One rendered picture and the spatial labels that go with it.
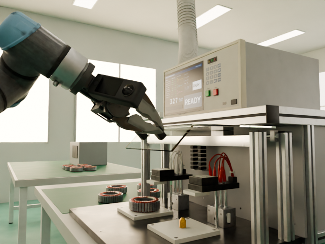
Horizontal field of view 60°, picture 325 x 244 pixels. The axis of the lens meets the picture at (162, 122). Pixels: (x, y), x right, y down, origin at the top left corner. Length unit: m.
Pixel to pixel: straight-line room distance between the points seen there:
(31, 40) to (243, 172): 0.74
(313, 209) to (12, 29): 0.82
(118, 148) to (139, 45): 2.26
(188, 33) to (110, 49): 3.74
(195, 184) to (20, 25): 0.60
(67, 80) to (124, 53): 5.57
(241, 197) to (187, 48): 1.54
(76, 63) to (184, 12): 2.07
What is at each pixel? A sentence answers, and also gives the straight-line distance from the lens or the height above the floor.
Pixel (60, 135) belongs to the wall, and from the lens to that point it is 5.49.
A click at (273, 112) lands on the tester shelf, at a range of 0.75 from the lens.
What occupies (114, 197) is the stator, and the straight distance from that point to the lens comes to 1.30.
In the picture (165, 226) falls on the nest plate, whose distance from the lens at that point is 0.86.
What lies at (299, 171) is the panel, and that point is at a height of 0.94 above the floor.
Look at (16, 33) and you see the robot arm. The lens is 0.55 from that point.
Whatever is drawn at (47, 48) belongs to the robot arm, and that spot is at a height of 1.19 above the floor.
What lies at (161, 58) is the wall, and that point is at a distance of 6.50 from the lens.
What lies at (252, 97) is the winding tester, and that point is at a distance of 0.86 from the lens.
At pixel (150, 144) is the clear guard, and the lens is 0.68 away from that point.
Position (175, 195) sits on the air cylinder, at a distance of 1.09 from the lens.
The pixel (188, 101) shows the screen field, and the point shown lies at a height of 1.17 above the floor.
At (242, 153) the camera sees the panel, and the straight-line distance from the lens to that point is 0.99.
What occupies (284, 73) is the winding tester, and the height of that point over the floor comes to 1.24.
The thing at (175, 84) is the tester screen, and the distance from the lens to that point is 1.11.
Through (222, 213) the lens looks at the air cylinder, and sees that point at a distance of 0.90.
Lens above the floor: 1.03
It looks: 4 degrees up
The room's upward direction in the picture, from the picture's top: straight up
